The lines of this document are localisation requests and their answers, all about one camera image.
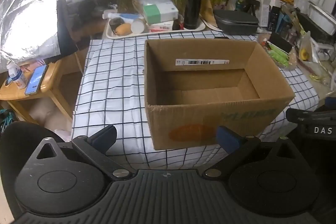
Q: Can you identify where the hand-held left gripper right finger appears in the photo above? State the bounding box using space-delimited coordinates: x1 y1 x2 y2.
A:
202 126 313 180

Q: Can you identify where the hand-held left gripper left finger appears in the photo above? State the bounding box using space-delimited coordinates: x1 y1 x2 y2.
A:
20 125 134 180

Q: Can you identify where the brown cardboard box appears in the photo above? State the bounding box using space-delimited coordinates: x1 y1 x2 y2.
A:
144 38 296 151

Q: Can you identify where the black white checked tablecloth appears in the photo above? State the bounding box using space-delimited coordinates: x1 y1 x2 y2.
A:
71 32 319 170

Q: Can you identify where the wooden side table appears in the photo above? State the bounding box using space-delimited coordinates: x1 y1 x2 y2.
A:
0 52 90 125

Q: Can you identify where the green snack packet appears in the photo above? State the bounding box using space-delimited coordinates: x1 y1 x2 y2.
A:
266 42 289 68

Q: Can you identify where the blue smartphone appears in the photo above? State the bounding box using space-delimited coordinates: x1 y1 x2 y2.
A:
25 64 49 95

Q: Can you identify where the cream plastic tray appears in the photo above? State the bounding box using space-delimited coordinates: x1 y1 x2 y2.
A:
105 13 206 39

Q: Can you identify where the orange egg-shaped pouch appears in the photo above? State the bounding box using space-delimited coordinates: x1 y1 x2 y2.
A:
115 23 132 35

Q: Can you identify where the white rectangular container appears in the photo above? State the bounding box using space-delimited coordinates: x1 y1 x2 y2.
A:
307 1 336 35

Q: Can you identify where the small white bottle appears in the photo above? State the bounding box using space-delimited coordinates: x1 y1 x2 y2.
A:
7 61 28 89

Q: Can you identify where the white jar orange label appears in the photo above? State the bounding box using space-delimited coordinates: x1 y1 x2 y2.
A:
130 18 147 33

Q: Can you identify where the dark cylindrical container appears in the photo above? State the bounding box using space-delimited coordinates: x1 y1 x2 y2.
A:
109 17 125 33

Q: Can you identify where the grey hard case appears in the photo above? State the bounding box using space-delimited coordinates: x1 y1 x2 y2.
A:
213 9 260 35

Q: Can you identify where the white blue spray bottle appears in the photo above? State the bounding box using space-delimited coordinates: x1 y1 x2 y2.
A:
103 9 143 24

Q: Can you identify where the white flat carton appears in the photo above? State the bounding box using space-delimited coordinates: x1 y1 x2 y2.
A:
147 20 174 31

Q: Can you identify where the brown paper bag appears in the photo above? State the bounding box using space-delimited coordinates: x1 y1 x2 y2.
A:
201 0 219 29

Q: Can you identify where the green white tissue pack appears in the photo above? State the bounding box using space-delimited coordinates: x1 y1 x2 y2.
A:
139 0 179 25

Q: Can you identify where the black thermos bottle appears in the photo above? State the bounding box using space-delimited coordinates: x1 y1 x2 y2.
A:
183 0 210 30

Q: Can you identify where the silver foil bag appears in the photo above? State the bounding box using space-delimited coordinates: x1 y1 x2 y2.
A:
0 0 69 64

